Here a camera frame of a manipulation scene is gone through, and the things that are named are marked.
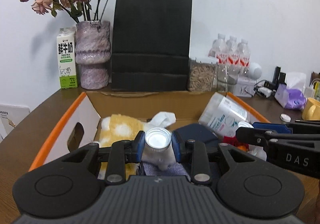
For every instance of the white power adapter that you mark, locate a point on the white power adapter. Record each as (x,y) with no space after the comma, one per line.
(264,91)

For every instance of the green white milk carton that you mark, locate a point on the green white milk carton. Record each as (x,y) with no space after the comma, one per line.
(66,63)

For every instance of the clear water bottle red label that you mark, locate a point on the clear water bottle red label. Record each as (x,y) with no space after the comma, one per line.
(233,50)
(244,56)
(220,48)

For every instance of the white round device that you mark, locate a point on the white round device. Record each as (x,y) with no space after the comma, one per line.
(254,70)

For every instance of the black paper bag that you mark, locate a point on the black paper bag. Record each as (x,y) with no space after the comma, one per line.
(150,38)

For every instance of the clear pellet storage container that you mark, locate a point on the clear pellet storage container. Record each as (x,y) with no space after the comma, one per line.
(201,76)

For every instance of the iridescent bag with flower ball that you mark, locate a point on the iridescent bag with flower ball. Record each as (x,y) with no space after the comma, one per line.
(257,152)

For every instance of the yellow mug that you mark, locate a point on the yellow mug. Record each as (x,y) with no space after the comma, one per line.
(312,110)

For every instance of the white plastic container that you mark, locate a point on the white plastic container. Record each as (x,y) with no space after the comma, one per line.
(225,114)

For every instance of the white tissue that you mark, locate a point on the white tissue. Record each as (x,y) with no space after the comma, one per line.
(162,117)

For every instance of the purple tissue pack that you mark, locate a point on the purple tissue pack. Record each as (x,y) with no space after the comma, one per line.
(291,96)

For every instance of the clear drinking glass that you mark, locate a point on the clear drinking glass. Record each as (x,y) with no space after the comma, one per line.
(226,81)

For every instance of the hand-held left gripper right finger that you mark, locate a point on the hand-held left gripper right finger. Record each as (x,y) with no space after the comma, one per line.
(177,150)

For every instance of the purple marbled vase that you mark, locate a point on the purple marbled vase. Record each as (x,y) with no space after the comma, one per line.
(92,51)

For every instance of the white printed box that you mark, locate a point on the white printed box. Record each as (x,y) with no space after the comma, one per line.
(12,119)

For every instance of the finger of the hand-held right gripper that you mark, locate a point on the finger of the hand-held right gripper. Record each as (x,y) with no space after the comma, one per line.
(255,136)
(270,126)

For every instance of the dark blue case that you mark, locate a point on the dark blue case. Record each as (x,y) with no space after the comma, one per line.
(197,131)

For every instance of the red cardboard box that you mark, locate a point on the red cardboard box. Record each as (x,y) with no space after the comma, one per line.
(92,111)

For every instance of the plain white lid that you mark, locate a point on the plain white lid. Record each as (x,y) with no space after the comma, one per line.
(245,124)

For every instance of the yellow plush toy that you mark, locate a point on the yellow plush toy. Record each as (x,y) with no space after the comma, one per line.
(120,129)

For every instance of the white tin box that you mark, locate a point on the white tin box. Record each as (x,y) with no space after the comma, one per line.
(245,87)

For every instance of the red artificial rose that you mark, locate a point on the red artificial rose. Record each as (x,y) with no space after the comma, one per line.
(232,140)

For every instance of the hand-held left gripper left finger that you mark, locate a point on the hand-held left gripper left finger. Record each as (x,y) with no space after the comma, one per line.
(140,149)

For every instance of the brown wooden desktop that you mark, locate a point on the brown wooden desktop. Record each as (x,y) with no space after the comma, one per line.
(45,114)

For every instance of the small white round lid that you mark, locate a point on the small white round lid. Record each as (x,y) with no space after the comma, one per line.
(285,117)

